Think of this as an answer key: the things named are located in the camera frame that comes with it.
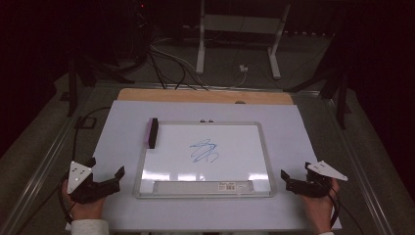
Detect black tripod stand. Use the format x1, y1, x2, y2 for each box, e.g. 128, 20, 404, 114
283, 63, 352, 130
66, 53, 135, 118

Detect white metal stand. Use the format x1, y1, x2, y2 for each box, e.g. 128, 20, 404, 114
195, 0, 292, 80

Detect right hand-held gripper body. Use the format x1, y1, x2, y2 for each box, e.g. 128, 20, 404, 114
285, 160, 349, 199

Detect hand-held gripper cable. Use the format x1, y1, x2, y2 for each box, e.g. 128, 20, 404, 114
57, 106, 113, 226
327, 188, 366, 235

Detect white sheet table cover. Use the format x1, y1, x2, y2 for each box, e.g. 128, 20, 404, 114
65, 99, 343, 233

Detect black floor cables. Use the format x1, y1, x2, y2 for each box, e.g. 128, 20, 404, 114
148, 43, 209, 92

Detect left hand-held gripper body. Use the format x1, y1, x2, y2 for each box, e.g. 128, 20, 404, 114
67, 160, 121, 206

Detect purple and black whiteboard eraser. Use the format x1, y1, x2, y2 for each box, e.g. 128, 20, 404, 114
144, 117, 160, 150

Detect left hand-held gripper cable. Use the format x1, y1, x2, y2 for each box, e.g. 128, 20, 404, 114
57, 106, 113, 226

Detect black square floor plate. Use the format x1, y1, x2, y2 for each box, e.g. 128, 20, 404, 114
74, 116, 98, 129

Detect silver framed whiteboard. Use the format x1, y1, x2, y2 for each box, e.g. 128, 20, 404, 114
132, 120, 276, 200

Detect right hand-held gripper cable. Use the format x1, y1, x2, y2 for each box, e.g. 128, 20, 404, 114
327, 188, 366, 235

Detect person's left hand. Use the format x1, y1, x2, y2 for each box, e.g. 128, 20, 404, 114
61, 179, 108, 221

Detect person's right hand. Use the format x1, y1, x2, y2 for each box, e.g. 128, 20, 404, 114
300, 177, 341, 235

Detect white plug with cable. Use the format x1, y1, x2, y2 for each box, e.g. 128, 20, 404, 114
208, 64, 250, 90

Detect metal floor rail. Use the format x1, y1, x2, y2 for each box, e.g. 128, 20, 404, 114
0, 82, 99, 235
321, 94, 396, 235

